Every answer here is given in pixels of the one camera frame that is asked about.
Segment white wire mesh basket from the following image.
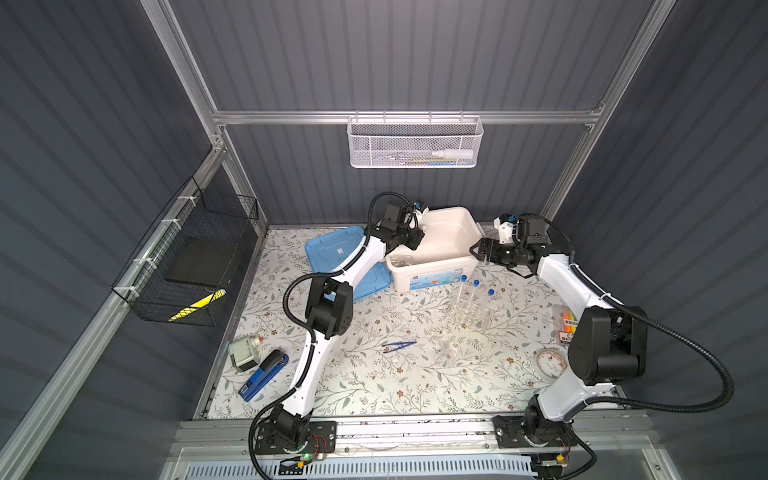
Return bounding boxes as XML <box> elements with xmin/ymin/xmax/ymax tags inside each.
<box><xmin>346</xmin><ymin>115</ymin><xmax>484</xmax><ymax>169</ymax></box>

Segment black wire mesh basket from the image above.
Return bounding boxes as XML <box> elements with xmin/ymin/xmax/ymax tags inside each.
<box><xmin>112</xmin><ymin>178</ymin><xmax>259</xmax><ymax>327</ymax></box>

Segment blue tweezers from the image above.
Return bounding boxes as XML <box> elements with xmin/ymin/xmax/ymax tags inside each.
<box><xmin>382</xmin><ymin>341</ymin><xmax>417</xmax><ymax>353</ymax></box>

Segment white bottle in basket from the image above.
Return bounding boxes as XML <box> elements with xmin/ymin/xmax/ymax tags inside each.
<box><xmin>431</xmin><ymin>149</ymin><xmax>475</xmax><ymax>162</ymax></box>

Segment blue capped test tube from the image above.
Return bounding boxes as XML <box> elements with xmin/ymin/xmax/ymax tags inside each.
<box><xmin>453</xmin><ymin>275</ymin><xmax>468</xmax><ymax>313</ymax></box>
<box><xmin>465</xmin><ymin>279</ymin><xmax>481</xmax><ymax>319</ymax></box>
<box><xmin>480</xmin><ymin>288</ymin><xmax>495</xmax><ymax>331</ymax></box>

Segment blue plastic box lid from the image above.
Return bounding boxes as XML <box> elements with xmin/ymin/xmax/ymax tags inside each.
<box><xmin>305</xmin><ymin>226</ymin><xmax>392</xmax><ymax>302</ymax></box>

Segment coloured marker set box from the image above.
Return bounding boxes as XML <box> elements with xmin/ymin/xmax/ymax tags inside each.
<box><xmin>551</xmin><ymin>305</ymin><xmax>578</xmax><ymax>345</ymax></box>

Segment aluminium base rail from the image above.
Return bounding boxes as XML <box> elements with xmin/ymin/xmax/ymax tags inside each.
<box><xmin>169</xmin><ymin>410</ymin><xmax>658</xmax><ymax>459</ymax></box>

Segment small green grey device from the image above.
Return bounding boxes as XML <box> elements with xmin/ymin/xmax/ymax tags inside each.
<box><xmin>228</xmin><ymin>336</ymin><xmax>263</xmax><ymax>372</ymax></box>

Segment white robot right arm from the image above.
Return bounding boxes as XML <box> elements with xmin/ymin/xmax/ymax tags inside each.
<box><xmin>470</xmin><ymin>214</ymin><xmax>647</xmax><ymax>447</ymax></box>

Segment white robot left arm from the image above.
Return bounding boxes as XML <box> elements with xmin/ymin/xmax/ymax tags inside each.
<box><xmin>254</xmin><ymin>192</ymin><xmax>429</xmax><ymax>451</ymax></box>

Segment round tape roll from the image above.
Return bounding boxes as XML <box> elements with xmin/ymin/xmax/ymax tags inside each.
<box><xmin>532</xmin><ymin>348</ymin><xmax>568</xmax><ymax>383</ymax></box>

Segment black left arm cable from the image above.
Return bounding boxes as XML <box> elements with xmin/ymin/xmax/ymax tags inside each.
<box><xmin>247</xmin><ymin>191</ymin><xmax>415</xmax><ymax>480</ymax></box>

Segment white plastic storage box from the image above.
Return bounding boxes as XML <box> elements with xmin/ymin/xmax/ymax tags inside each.
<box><xmin>385</xmin><ymin>206</ymin><xmax>483</xmax><ymax>293</ymax></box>

